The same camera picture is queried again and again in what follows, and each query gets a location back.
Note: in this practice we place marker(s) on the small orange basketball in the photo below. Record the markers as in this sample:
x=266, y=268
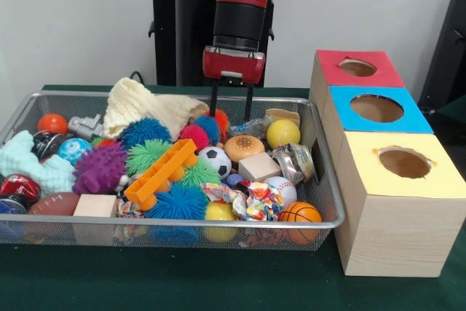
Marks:
x=299, y=213

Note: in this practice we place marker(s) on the wooden box three holes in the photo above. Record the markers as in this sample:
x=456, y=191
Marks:
x=393, y=223

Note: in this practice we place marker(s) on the cream knitted cloth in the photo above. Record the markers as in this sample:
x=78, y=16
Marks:
x=142, y=103

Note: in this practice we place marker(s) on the crushed clear plastic bottle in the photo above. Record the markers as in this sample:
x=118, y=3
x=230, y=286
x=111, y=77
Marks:
x=251, y=128

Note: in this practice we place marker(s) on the purple spiky ball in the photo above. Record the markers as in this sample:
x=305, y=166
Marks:
x=100, y=168

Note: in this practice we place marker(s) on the red orange ball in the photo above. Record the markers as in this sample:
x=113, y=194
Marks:
x=52, y=124

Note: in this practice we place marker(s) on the dark green table cloth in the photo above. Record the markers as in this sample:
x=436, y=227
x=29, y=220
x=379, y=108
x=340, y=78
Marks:
x=218, y=282

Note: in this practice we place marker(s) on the green spiky ball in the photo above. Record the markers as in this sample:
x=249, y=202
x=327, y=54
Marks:
x=147, y=156
x=199, y=174

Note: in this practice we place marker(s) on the orange toy brick round studs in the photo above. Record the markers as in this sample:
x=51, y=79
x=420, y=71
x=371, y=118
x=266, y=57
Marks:
x=160, y=174

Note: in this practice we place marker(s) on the blue spiky ball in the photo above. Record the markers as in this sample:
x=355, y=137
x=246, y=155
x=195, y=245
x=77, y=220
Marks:
x=177, y=202

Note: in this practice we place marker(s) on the clear shallow mesh bin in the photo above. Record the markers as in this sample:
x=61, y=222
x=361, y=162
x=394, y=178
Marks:
x=95, y=238

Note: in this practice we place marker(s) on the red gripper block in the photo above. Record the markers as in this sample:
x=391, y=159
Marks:
x=233, y=65

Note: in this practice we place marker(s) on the small black white soccer ball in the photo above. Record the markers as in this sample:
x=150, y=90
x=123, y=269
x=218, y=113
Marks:
x=215, y=162

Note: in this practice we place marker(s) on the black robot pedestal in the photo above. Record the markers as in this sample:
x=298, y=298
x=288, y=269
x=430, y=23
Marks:
x=182, y=41

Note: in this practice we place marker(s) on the yellow green ball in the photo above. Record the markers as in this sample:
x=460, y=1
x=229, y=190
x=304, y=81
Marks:
x=283, y=134

